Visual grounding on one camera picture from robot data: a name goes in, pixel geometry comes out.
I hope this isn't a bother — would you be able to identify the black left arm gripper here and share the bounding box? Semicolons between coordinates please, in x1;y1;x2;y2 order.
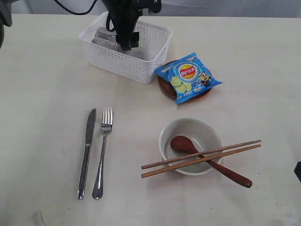
102;0;162;51

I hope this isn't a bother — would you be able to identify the silver metal tin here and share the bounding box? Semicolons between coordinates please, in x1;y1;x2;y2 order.
93;27;121;51

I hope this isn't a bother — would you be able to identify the white perforated plastic basket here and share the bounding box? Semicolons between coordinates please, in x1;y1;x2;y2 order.
79;12;172;84

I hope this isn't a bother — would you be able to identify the blue snack packet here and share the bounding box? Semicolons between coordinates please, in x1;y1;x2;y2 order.
154;52;223;105

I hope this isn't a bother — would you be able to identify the silver fork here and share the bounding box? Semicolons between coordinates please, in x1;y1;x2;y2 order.
92;107;113;200

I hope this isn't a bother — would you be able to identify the silver table knife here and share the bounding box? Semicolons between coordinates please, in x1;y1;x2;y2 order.
78;108;96;200

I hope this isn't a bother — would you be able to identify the grey-green ceramic bowl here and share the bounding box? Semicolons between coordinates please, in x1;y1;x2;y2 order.
158;118;223;176

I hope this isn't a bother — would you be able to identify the brown wooden chopstick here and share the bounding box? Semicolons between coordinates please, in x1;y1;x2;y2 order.
142;140;261;170
141;144;261;178

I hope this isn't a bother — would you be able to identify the brown wooden spoon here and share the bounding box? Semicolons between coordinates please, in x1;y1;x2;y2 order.
170;136;253;188

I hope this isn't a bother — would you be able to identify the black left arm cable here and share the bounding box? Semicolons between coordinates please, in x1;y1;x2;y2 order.
54;0;98;16

